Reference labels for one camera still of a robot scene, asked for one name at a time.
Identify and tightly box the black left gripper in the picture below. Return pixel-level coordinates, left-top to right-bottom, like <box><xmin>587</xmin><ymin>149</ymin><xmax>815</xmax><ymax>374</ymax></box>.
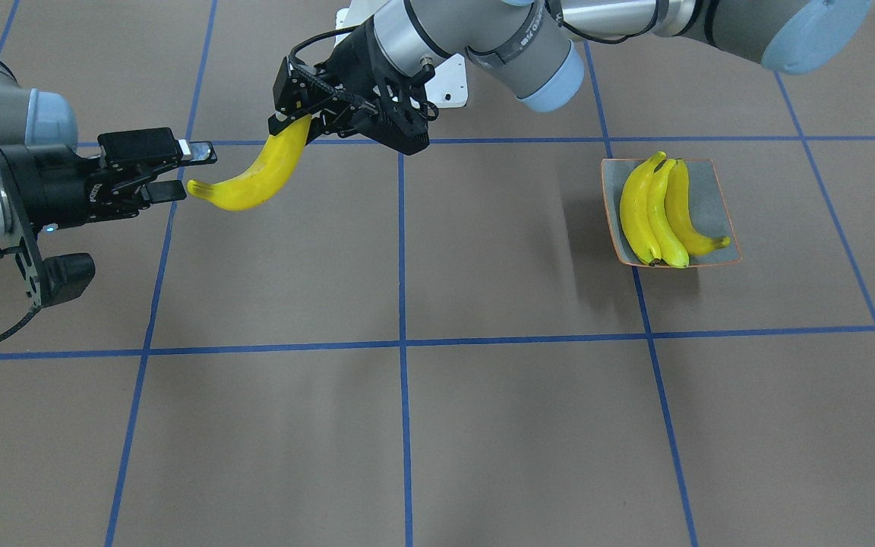
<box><xmin>267</xmin><ymin>17</ymin><xmax>400</xmax><ymax>140</ymax></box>

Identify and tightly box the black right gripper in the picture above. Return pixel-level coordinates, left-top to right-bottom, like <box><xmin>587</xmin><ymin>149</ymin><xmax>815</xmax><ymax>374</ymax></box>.
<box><xmin>0</xmin><ymin>128</ymin><xmax>218</xmax><ymax>232</ymax></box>

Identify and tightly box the yellow banana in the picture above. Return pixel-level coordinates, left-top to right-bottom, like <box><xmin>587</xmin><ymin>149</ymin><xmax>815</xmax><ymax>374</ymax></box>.
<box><xmin>618</xmin><ymin>151</ymin><xmax>666</xmax><ymax>264</ymax></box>
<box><xmin>665</xmin><ymin>159</ymin><xmax>731</xmax><ymax>257</ymax></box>
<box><xmin>646</xmin><ymin>159</ymin><xmax>690</xmax><ymax>269</ymax></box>
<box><xmin>185</xmin><ymin>115</ymin><xmax>312</xmax><ymax>211</ymax></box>

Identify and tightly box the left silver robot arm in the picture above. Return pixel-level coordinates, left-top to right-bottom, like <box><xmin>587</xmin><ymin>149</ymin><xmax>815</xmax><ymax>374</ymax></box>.
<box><xmin>268</xmin><ymin>1</ymin><xmax>871</xmax><ymax>155</ymax></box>

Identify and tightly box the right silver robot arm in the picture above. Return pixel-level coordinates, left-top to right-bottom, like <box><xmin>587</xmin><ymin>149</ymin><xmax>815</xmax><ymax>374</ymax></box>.
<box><xmin>0</xmin><ymin>58</ymin><xmax>216</xmax><ymax>238</ymax></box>

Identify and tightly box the grey square plate orange rim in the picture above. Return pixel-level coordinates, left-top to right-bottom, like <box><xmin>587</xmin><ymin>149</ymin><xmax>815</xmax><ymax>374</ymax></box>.
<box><xmin>599</xmin><ymin>158</ymin><xmax>742</xmax><ymax>270</ymax></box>

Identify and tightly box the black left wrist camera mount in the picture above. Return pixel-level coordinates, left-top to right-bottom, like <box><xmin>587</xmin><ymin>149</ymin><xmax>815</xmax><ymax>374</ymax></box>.
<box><xmin>357</xmin><ymin>58</ymin><xmax>440</xmax><ymax>156</ymax></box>

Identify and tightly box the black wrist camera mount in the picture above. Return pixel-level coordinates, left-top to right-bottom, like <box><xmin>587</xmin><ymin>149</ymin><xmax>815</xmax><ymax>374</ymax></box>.
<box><xmin>357</xmin><ymin>58</ymin><xmax>440</xmax><ymax>156</ymax></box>
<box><xmin>0</xmin><ymin>232</ymin><xmax>95</xmax><ymax>308</ymax></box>

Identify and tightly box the white camera pole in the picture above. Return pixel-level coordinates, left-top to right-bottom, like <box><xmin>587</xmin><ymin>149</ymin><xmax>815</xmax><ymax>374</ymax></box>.
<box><xmin>336</xmin><ymin>1</ymin><xmax>469</xmax><ymax>110</ymax></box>

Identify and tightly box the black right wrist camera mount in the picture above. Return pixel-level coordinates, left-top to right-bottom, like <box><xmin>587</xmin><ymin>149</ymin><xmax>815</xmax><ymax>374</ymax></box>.
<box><xmin>0</xmin><ymin>232</ymin><xmax>95</xmax><ymax>308</ymax></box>

